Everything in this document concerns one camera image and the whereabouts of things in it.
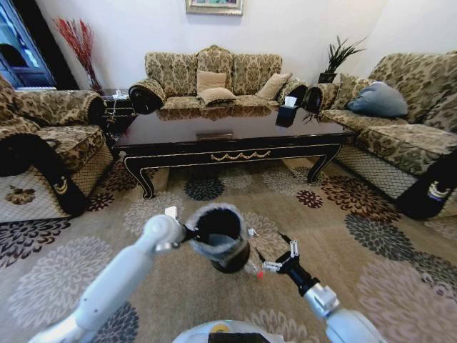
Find green plant in black pot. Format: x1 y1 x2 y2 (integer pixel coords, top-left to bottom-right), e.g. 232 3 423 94
318 34 369 85

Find beige floral patterned rug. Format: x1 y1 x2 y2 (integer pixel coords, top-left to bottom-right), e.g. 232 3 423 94
0 156 457 343

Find floral sofa with blue-trimmed armrest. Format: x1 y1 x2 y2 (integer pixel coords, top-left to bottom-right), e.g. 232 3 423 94
306 51 457 222

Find tilted beige cushion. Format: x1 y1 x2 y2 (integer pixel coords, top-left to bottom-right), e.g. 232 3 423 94
255 72 293 101

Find black round trash bin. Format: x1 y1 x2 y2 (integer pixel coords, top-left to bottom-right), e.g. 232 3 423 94
195 209 251 275

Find three-seat floral patterned sofa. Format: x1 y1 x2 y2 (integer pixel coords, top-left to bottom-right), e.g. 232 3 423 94
127 44 311 116

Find tan patterned cushion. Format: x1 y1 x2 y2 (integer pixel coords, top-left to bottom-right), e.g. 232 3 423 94
333 72 374 110

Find clear bottle with red cap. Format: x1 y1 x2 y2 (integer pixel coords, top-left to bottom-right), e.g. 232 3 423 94
245 259 266 280

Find small dark side table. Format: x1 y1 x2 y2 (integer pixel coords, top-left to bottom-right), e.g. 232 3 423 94
101 86 136 140

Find black tissue box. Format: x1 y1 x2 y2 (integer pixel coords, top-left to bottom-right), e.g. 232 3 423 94
277 95 298 118

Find framed wall picture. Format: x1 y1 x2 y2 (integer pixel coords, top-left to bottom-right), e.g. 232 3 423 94
184 0 245 17

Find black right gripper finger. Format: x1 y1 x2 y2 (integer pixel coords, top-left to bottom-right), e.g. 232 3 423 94
255 249 285 273
277 230 300 260

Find white robot front shell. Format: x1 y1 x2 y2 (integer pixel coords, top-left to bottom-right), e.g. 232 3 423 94
170 319 285 343

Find dark glossy coffee table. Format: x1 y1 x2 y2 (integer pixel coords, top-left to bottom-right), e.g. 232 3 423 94
111 104 357 201

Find dark blue glass cabinet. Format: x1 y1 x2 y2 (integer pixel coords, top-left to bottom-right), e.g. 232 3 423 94
0 0 81 91

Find red dried branches in vase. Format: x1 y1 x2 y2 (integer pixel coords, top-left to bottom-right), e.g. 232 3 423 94
52 16 106 96

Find square beige cushion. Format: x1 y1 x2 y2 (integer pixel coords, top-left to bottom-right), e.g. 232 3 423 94
196 70 229 94

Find floral sofa with black armrests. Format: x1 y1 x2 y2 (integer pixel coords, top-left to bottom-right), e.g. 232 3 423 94
0 73 117 219

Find blue-grey cushion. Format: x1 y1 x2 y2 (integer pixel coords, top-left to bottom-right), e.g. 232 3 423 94
346 81 409 119

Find grey bin liner bag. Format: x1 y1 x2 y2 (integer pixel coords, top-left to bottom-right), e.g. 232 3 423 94
186 202 251 268

